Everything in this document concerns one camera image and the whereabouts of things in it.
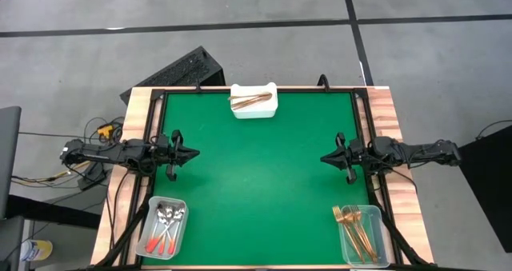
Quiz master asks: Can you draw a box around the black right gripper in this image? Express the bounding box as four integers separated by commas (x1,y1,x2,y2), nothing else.
319,132,364,185

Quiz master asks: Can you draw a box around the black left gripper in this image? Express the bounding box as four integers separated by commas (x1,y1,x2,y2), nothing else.
158,129,201,183

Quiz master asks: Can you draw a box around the green table mat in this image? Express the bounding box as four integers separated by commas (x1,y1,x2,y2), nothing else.
140,90,371,267

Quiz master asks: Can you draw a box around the white plastic bin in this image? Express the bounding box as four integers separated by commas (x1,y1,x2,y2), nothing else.
230,82,279,120

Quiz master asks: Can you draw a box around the grey plastic bin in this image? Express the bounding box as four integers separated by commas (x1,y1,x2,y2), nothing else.
134,195,190,261

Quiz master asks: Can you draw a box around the clear plastic bin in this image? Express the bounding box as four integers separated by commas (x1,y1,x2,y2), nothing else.
338,205,392,269

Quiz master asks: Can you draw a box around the black floor beam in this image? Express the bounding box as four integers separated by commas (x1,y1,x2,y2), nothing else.
6,193,103,229

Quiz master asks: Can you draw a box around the black floor mat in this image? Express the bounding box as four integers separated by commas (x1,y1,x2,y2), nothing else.
450,125,512,254

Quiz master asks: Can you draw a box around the white and yellow can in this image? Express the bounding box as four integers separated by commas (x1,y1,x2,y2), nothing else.
18,238,54,262

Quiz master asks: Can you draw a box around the grey furniture panel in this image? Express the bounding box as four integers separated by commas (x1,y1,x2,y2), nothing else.
0,106,25,271

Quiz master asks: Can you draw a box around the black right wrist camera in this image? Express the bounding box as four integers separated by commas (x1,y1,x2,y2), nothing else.
348,137,367,154

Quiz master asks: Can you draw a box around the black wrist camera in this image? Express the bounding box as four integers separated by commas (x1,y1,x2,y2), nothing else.
348,137,367,154
150,134,171,150

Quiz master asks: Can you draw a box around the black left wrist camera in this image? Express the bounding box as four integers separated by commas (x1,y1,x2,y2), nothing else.
150,134,171,150

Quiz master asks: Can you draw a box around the black metal rig frame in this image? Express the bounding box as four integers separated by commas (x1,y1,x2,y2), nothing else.
90,74,437,271

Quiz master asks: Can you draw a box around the yellow cable plug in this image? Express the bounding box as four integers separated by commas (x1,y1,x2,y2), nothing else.
97,123,115,139

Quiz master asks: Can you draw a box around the black floor cable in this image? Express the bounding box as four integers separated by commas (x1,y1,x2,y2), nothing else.
475,118,512,141
10,114,129,192

